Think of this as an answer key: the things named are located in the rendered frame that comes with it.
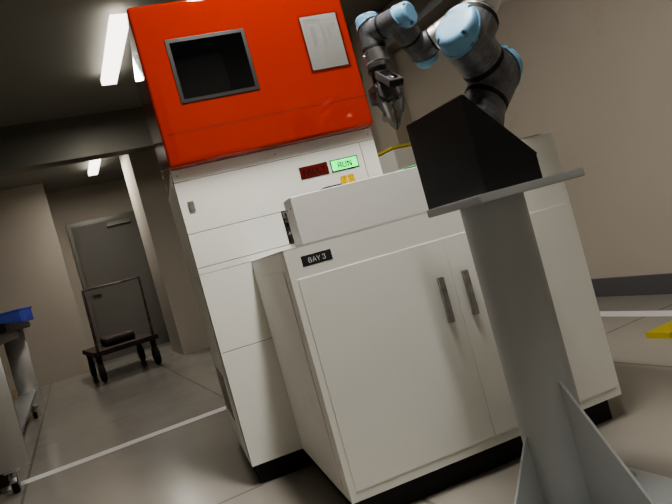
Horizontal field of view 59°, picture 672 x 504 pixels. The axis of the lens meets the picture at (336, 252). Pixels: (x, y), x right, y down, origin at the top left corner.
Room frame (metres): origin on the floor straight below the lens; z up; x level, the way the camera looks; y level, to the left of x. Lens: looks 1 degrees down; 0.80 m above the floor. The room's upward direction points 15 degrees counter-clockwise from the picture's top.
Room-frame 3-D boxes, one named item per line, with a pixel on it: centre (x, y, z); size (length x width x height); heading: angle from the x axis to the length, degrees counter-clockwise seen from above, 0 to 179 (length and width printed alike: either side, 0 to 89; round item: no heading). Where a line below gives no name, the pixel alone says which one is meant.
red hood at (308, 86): (2.64, 0.21, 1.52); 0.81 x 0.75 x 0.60; 106
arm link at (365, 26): (1.86, -0.28, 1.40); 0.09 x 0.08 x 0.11; 49
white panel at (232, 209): (2.34, 0.12, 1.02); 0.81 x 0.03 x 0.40; 106
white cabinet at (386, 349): (2.10, -0.23, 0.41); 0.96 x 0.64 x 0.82; 106
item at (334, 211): (1.82, -0.16, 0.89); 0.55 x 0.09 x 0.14; 106
